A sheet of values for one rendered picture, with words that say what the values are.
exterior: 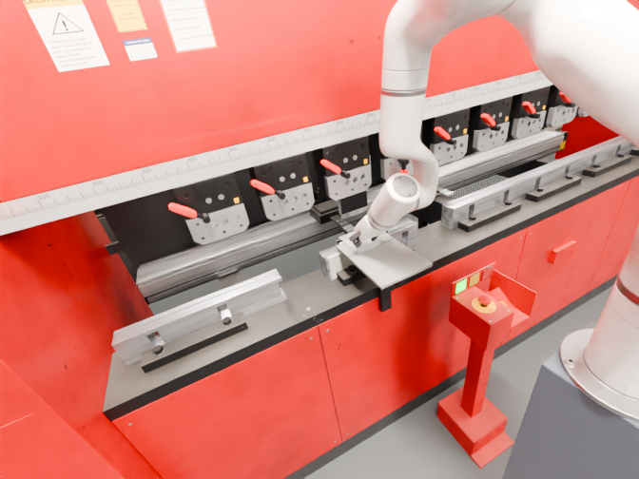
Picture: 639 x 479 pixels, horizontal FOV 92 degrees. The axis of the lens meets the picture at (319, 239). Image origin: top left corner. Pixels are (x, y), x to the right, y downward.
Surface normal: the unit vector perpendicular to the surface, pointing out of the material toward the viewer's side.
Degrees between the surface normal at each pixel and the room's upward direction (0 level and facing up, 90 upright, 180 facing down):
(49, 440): 90
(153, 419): 90
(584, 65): 93
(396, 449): 0
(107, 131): 90
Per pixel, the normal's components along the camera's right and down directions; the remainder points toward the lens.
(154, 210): 0.43, 0.41
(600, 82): -0.73, 0.54
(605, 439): -0.86, 0.36
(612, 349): -0.97, 0.22
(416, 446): -0.15, -0.85
